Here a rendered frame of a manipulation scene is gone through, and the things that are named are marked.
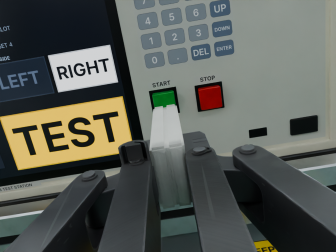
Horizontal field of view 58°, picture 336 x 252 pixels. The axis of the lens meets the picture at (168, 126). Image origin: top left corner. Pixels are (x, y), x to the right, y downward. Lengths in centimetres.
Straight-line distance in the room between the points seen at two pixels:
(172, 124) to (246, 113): 12
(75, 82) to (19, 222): 13
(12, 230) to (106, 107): 13
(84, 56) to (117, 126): 6
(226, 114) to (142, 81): 8
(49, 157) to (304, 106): 22
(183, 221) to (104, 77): 14
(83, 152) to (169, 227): 10
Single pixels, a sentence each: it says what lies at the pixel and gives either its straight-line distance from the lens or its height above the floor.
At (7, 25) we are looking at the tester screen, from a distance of 27.
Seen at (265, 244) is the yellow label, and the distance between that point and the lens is 27.
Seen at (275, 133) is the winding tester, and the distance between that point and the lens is 28.
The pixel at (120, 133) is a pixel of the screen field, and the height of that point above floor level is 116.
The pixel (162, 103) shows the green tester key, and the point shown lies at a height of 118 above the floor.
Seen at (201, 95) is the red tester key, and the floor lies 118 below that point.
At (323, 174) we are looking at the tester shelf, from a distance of 28.
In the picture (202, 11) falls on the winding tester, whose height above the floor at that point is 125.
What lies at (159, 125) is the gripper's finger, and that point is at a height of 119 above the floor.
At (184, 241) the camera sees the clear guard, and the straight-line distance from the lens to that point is 28.
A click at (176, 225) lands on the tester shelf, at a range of 27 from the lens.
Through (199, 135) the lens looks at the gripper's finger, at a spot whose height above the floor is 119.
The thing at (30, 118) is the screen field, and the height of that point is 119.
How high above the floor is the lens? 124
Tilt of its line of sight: 18 degrees down
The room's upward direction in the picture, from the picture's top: 10 degrees counter-clockwise
